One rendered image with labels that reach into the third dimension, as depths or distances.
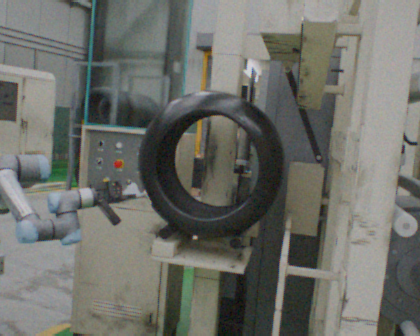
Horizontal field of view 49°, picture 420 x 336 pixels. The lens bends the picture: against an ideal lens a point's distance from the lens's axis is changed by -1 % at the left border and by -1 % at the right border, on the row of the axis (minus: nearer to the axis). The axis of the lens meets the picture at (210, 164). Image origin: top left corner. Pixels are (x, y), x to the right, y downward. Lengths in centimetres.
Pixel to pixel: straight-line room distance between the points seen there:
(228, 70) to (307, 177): 59
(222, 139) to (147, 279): 93
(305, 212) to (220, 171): 42
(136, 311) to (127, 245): 37
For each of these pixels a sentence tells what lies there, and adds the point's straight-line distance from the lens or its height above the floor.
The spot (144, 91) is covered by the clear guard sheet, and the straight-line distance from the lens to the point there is 253.
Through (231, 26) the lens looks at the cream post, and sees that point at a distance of 216.
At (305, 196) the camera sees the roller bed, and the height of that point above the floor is 107.
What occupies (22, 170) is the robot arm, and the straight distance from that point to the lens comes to 195.
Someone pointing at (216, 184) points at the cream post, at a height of 107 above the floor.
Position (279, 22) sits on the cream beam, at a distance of 151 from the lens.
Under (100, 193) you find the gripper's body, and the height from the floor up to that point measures 105.
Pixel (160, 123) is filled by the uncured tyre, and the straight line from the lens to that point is 180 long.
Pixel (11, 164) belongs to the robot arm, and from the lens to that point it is 193.
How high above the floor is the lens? 135
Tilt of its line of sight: 5 degrees down
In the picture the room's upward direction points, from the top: 5 degrees clockwise
